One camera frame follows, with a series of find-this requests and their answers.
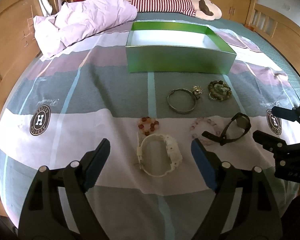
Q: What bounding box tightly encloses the silver metal bangle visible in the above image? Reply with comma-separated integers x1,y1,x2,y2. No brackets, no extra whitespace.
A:
167,88,197,114

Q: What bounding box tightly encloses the pale pink bead bracelet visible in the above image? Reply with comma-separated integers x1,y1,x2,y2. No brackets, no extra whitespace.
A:
189,116,222,147

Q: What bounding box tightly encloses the green cardboard box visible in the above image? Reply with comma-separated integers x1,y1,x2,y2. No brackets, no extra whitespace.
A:
126,21,237,74

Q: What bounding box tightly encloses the wooden headboard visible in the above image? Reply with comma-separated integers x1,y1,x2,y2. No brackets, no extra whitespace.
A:
0,0,42,113

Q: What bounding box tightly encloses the crystal cluster ring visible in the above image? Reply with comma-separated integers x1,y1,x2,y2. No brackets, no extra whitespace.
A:
192,84,205,100

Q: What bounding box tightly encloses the wooden footboard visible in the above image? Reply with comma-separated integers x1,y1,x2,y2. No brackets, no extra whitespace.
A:
248,4,300,75

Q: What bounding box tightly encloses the striped plush dog toy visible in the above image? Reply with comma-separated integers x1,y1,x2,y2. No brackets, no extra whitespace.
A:
127,0,222,21

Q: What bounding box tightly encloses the brown wooden bead bracelet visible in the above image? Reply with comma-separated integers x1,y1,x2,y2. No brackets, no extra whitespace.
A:
207,80,233,103

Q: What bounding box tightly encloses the pink crumpled duvet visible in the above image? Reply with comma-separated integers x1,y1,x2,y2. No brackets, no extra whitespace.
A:
33,0,138,58

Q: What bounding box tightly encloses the black wrist watch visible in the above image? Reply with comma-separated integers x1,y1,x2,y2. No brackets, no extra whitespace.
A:
202,112,251,146

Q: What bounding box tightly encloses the plaid pink grey bedsheet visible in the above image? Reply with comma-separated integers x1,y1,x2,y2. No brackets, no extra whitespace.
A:
0,24,300,239

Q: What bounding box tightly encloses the red and pink bead bracelet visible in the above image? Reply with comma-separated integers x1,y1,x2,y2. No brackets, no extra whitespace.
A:
137,116,160,137

